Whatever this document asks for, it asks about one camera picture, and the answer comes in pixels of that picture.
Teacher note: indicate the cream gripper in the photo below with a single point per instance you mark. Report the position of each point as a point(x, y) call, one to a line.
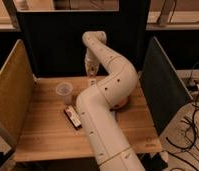
point(91, 63)

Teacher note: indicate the small white bottle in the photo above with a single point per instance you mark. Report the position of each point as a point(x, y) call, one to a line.
point(92, 80)

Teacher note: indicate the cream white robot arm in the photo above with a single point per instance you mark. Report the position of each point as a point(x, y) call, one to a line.
point(111, 148)

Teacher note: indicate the clear plastic cup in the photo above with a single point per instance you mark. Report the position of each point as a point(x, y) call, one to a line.
point(64, 90)

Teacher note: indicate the black back panel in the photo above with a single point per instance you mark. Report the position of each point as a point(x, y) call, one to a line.
point(54, 39)

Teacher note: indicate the dark rectangular snack package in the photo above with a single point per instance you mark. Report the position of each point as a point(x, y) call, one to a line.
point(73, 117)

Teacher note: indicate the small blue block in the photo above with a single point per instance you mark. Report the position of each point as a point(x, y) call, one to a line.
point(114, 114)

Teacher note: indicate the right dark side panel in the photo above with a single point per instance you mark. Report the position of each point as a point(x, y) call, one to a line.
point(163, 89)

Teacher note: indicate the left wooden side panel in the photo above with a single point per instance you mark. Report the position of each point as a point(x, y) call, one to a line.
point(16, 88)

